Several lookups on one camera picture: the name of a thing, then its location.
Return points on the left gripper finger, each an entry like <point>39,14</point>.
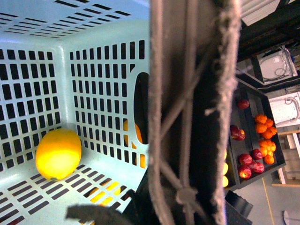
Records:
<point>99,214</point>

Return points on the large yellow lemon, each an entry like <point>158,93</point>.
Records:
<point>58,154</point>

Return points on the light blue plastic basket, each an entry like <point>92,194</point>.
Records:
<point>81,65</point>

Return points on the brown woven basket handle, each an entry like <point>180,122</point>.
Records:
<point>193,53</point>

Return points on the black fruit display stand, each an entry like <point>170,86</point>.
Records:
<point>245,119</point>

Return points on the red apple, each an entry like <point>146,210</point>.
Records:
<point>243,104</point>

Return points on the orange tangerine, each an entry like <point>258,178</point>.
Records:
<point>260,118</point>

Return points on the white appliance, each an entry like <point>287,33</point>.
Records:
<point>276,66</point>

